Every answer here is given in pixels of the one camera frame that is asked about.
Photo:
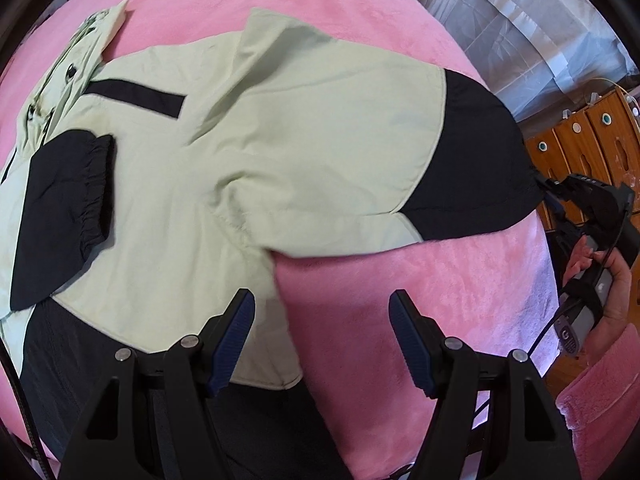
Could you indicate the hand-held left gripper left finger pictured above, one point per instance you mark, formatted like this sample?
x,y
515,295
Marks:
x,y
235,332

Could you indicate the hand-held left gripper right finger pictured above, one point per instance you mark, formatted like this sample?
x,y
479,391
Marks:
x,y
411,332

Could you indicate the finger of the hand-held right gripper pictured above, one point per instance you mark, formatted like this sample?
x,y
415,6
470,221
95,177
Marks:
x,y
552,184
554,206

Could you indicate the light green and black jacket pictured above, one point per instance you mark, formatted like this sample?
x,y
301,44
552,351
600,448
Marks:
x,y
280,145

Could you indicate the person's right hand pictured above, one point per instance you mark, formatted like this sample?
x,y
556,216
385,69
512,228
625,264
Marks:
x,y
616,285

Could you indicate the wooden drawer cabinet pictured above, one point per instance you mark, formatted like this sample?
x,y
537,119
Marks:
x,y
585,135

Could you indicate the pink fleece blanket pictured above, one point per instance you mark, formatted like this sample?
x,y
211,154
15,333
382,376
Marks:
x,y
400,270

